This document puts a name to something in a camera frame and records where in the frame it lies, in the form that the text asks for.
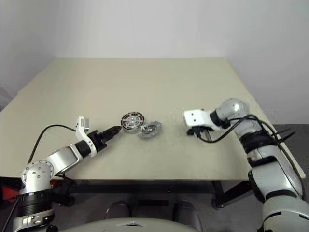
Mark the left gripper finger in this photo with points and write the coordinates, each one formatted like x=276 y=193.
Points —
x=112 y=131
x=112 y=137

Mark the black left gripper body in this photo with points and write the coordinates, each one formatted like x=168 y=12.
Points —
x=98 y=142

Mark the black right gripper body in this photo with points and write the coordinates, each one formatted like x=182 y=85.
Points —
x=199 y=130

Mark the motor housing with copper windings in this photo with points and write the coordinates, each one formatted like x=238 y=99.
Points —
x=130 y=131

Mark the round silver motor lid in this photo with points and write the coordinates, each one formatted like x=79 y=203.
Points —
x=150 y=130

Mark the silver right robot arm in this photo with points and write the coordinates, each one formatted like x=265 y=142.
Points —
x=272 y=174

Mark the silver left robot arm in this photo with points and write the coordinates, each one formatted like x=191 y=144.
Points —
x=62 y=157

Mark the dark rounded shape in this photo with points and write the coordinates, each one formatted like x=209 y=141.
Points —
x=119 y=210
x=187 y=211

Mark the grey robot torso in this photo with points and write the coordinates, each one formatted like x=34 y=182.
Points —
x=130 y=228

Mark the red plastic object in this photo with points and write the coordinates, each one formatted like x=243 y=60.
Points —
x=7 y=193

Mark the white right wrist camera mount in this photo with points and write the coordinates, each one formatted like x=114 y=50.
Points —
x=195 y=117

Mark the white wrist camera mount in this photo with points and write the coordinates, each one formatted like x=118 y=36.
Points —
x=195 y=117
x=80 y=128

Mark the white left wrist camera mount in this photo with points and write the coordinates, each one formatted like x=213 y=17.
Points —
x=80 y=128

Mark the black metal table frame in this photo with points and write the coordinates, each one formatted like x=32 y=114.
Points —
x=144 y=187

